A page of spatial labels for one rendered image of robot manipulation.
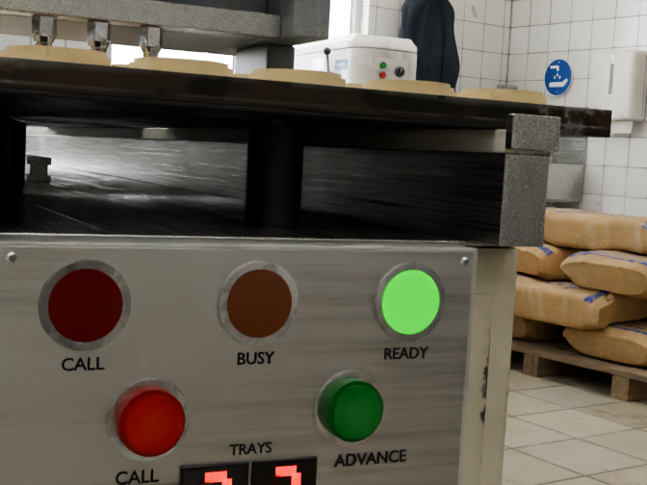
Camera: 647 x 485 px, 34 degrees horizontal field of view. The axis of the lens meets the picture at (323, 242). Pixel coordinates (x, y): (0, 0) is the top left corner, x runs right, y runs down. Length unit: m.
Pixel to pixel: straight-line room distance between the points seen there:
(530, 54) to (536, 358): 2.10
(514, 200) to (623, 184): 4.95
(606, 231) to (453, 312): 3.99
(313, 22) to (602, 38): 4.44
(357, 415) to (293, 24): 0.82
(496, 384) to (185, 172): 0.52
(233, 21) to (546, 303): 3.26
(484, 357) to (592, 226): 3.98
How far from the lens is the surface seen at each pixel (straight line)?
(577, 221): 4.60
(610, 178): 5.54
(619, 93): 5.40
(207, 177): 0.97
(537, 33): 5.98
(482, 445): 0.60
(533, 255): 4.61
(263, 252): 0.48
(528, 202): 0.55
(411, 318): 0.52
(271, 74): 0.52
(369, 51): 4.38
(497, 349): 0.59
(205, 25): 1.27
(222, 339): 0.48
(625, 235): 4.46
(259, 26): 1.30
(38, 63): 0.46
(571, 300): 4.33
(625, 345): 4.29
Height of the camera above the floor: 0.88
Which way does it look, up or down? 5 degrees down
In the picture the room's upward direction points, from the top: 3 degrees clockwise
